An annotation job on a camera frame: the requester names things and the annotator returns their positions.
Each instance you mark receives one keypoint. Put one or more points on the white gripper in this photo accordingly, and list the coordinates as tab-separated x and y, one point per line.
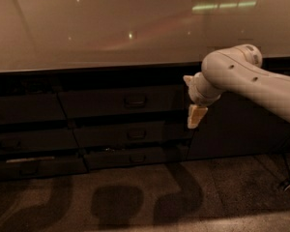
194	91

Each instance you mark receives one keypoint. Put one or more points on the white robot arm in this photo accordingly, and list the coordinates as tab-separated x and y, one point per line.
238	70

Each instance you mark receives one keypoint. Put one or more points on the dark cabinet door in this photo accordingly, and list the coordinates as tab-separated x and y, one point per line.
235	126

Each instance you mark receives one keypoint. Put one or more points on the dark drawer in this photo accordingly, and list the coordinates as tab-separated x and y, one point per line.
88	103
41	168
132	157
120	134
36	141
29	109

